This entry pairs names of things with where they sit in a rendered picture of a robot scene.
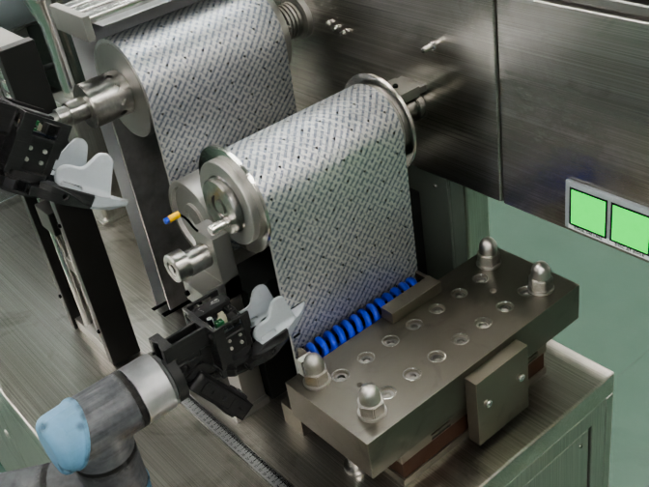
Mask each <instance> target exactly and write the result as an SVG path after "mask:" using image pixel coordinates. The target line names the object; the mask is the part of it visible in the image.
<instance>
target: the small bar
mask: <svg viewBox="0 0 649 487"><path fill-rule="evenodd" d="M440 292H441V283H440V281H439V280H437V279H435V278H433V277H431V276H429V275H428V276H427V277H425V278H424V279H422V280H421V281H419V282H418V283H416V284H415V285H413V286H412V287H410V288H409V289H407V291H405V292H404V293H402V294H401V295H399V296H398V297H396V298H395V299H393V300H392V301H390V302H388V303H386V304H385V305H383V306H382V307H381V316H382V317H383V318H384V319H385V320H387V321H389V322H390V323H392V324H395V323H396V322H398V321H399V320H401V319H402V318H404V317H405V316H407V315H408V314H410V313H411V312H412V311H413V310H414V309H416V308H417V307H419V306H420V305H422V304H423V303H425V302H426V301H428V300H430V299H431V298H433V297H434V296H436V295H437V294H438V293H440Z"/></svg>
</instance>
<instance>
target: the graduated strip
mask: <svg viewBox="0 0 649 487"><path fill-rule="evenodd" d="M180 404H181V405H182V406H184V407H185V408H186V409H187V410H188V411H189V412H190V413H191V414H192V415H194V416H195V417H196V418H197V419H198V420H199V421H200V422H201V423H202V424H203V425H205V426H206V427H207V428H208V429H209V430H210V431H211V432H212V433H213V434H214V435H215V436H216V437H217V438H218V439H219V440H221V441H222V442H223V443H224V444H225V445H227V446H228V447H229V448H230V449H231V450H232V451H233V452H234V453H235V454H236V455H237V456H239V458H240V459H241V460H242V461H243V462H244V463H245V464H246V465H247V466H249V467H250V468H251V469H252V470H253V471H254V472H255V473H256V474H257V475H258V476H260V477H261V478H262V479H263V480H264V481H265V482H266V483H267V484H268V485H269V486H271V487H295V486H294V485H293V484H292V483H291V482H290V481H288V480H287V479H286V478H285V477H284V476H283V475H282V474H280V473H279V472H278V471H277V470H276V469H275V468H274V467H272V466H271V465H270V464H269V463H268V462H267V461H266V460H265V459H263V458H262V457H261V456H260V455H259V454H258V453H257V452H255V451H254V450H253V449H252V448H251V447H250V446H249V445H248V444H246V443H245V442H244V441H243V440H242V439H241V438H240V437H238V436H237V435H236V434H235V433H234V432H233V431H232V430H231V429H229V428H228V427H227V426H226V425H225V424H224V423H223V422H221V421H220V420H219V419H218V418H217V417H216V416H215V415H213V414H212V413H211V412H210V411H209V410H208V409H207V408H206V407H204V406H203V405H202V404H201V403H200V402H199V401H198V400H196V399H195V398H194V397H193V396H192V395H191V394H190V393H189V397H188V398H186V399H185V400H184V401H183V402H181V403H180Z"/></svg>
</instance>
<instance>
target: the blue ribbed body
mask: <svg viewBox="0 0 649 487"><path fill-rule="evenodd" d="M421 280H422V279H420V278H419V279H417V280H416V279H415V278H413V277H407V279H406V282H400V283H399V284H398V288H396V287H392V288H391V289H390V291H389V293H390V294H389V293H386V292H385V293H383V294H382V296H381V298H375V299H374V304H372V303H367V304H366V306H365V309H366V310H365V309H364V308H360V309H358V310H357V315H356V314H351V315H350V317H349V321H348V320H345V319H344V320H342V321H341V323H340V325H341V327H340V326H337V325H335V326H333V327H332V329H331V330H332V332H331V331H329V330H326V331H325V332H324V334H323V336H324V339H322V338H321V337H320V336H317V337H316V338H315V340H314V342H315V345H316V346H315V345H314V344H313V343H312V342H308V343H306V345H305V349H306V351H307V352H310V353H317V354H319V355H320V356H321V357H322V358H323V357H324V356H326V355H327V354H329V353H330V352H332V351H333V350H334V349H336V348H337V347H339V346H340V345H342V344H343V343H345V342H346V341H348V340H349V339H351V338H352V337H354V336H355V335H357V334H358V333H360V332H361V331H363V330H364V329H366V328H368V327H369V326H371V325H372V324H374V323H375V322H377V320H379V319H380V318H382V316H381V307H382V306H383V305H385V304H386V303H388V302H390V301H392V300H393V299H395V298H396V297H398V296H399V295H401V294H402V293H404V292H405V291H407V289H409V288H410V287H412V286H413V285H415V284H416V283H418V282H419V281H421ZM364 326H365V327H364Z"/></svg>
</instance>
